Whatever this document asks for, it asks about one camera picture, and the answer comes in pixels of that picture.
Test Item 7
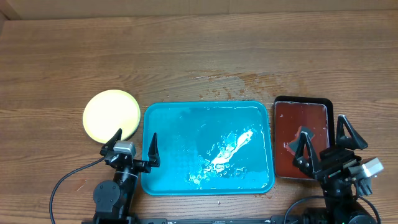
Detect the blue plastic tray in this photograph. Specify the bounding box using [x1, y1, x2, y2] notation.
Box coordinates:
[141, 101, 275, 196]

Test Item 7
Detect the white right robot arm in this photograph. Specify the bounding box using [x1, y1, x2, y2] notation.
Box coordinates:
[283, 114, 384, 224]

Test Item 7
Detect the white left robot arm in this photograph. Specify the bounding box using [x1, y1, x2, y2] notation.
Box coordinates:
[92, 129, 160, 224]

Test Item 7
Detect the black tray with red water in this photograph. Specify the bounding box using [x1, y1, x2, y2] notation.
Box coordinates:
[273, 96, 335, 180]

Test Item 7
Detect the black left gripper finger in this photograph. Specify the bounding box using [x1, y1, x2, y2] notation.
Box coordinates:
[148, 133, 160, 167]
[99, 128, 122, 156]

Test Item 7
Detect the yellow plate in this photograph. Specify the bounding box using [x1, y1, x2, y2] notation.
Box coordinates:
[83, 90, 141, 144]

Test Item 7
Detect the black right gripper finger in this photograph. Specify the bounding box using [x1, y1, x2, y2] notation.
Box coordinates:
[335, 114, 368, 150]
[293, 131, 321, 179]

